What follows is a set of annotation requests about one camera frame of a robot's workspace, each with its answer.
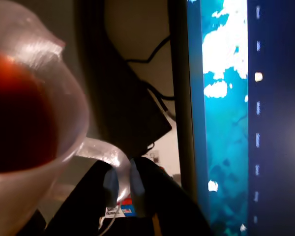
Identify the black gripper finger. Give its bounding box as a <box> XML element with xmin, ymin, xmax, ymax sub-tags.
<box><xmin>129</xmin><ymin>156</ymin><xmax>213</xmax><ymax>236</ymax></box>
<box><xmin>45</xmin><ymin>159</ymin><xmax>120</xmax><ymax>236</ymax></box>

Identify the translucent plastic kettle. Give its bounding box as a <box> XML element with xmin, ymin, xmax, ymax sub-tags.
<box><xmin>0</xmin><ymin>0</ymin><xmax>132</xmax><ymax>236</ymax></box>

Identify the red-brown tea liquid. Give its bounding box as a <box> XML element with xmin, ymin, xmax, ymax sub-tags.
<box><xmin>0</xmin><ymin>53</ymin><xmax>61</xmax><ymax>173</ymax></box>

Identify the red labelled plastic container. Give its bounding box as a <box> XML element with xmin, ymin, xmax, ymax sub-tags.
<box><xmin>105</xmin><ymin>194</ymin><xmax>138</xmax><ymax>218</ymax></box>

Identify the black power adapter box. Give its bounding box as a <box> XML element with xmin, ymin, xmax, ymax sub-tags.
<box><xmin>105</xmin><ymin>56</ymin><xmax>173</xmax><ymax>158</ymax></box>

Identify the computer monitor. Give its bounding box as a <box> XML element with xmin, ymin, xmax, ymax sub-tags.
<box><xmin>168</xmin><ymin>0</ymin><xmax>295</xmax><ymax>236</ymax></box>

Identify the grey braided cable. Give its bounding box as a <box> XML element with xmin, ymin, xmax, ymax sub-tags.
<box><xmin>98</xmin><ymin>207</ymin><xmax>120</xmax><ymax>236</ymax></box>

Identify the black cable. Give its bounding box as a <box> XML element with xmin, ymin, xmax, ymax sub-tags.
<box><xmin>126</xmin><ymin>35</ymin><xmax>172</xmax><ymax>64</ymax></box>

